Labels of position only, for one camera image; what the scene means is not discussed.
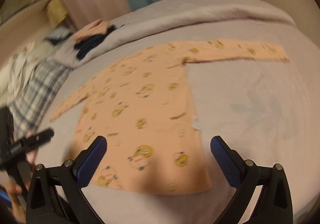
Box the grey folded quilt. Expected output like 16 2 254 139
53 0 295 69

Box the left hand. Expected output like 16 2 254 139
5 181 26 223

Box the yellow pleated lampshade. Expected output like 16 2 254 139
46 0 68 28

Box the folded peach garment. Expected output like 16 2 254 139
71 18 110 43

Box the striped folded cloth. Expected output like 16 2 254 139
44 26 73 45

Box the peach cartoon print shirt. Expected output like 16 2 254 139
50 39 288 194

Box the folded navy garment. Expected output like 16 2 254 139
74 25 117 60

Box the white clothes pile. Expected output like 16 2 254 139
1 40 57 106

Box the lavender bed sheet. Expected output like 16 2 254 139
52 20 319 223

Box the plaid pillow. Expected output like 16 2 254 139
9 61 72 139

